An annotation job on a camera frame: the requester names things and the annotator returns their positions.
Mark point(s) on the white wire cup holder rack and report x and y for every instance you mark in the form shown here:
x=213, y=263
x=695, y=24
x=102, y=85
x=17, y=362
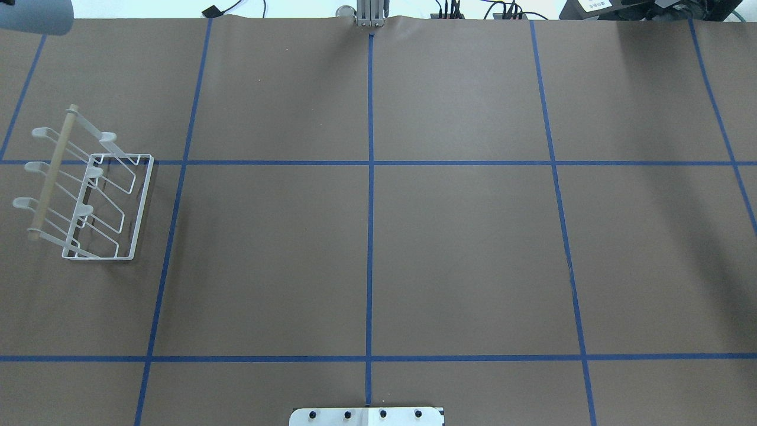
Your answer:
x=93, y=196

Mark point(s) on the aluminium frame post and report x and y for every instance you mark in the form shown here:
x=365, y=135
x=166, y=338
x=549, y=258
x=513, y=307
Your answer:
x=371, y=13

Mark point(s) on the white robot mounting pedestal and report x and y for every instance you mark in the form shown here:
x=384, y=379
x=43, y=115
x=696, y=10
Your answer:
x=401, y=415

